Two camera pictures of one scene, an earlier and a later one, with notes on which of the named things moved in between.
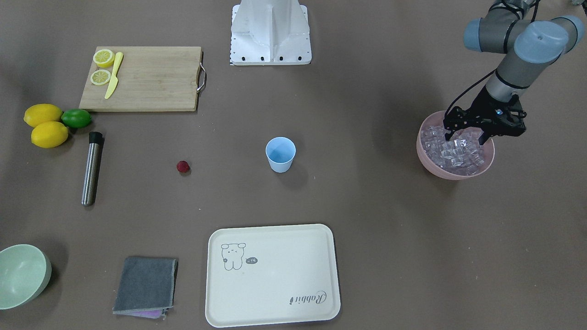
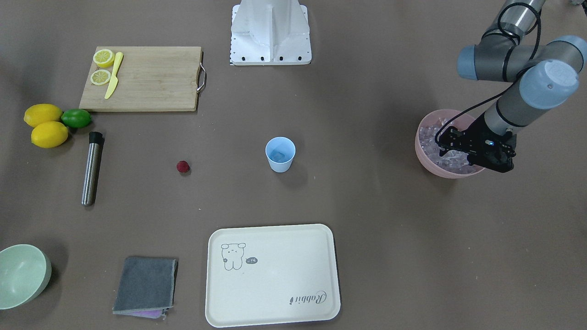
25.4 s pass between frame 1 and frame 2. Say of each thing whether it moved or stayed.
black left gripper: moved
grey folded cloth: stayed
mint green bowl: stayed
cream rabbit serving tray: stayed
